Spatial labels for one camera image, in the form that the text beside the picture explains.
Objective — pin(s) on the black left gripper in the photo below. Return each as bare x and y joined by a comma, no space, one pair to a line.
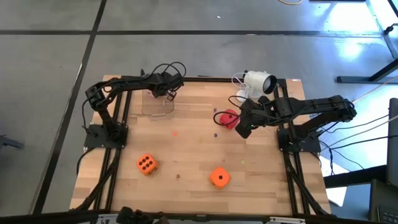
166,82

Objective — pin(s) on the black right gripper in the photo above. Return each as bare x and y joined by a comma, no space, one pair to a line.
253,115

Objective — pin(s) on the large pale pink foam die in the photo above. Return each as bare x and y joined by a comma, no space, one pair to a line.
148,93

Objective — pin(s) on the large red foam die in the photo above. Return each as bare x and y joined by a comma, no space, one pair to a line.
227,119

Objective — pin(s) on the large orange foam die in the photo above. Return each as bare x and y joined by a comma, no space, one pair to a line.
219,178
147,164

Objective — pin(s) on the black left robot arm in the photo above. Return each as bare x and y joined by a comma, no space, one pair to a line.
102,102

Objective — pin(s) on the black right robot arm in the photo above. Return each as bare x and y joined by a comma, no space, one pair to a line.
317,107

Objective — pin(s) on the clear plastic container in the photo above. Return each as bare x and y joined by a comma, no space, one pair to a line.
157,109

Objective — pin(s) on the black floor beam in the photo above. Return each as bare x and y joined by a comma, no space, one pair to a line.
354,178

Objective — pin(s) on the dark monitor panel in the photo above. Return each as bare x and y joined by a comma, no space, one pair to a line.
393,140

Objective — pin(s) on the black box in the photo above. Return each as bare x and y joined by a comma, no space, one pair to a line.
382,199

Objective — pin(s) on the black chair base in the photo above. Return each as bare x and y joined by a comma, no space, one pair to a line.
11,142

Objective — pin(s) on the black aluminium rig frame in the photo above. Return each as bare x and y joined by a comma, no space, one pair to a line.
202,79

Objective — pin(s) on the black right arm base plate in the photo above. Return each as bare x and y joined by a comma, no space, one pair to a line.
311,144

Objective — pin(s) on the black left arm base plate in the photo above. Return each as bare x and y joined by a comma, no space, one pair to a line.
93,140

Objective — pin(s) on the silver corner bracket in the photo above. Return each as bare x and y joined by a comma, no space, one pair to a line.
286,220
104,221

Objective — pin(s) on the black desk leg frame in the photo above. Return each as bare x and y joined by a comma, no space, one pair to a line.
357,79

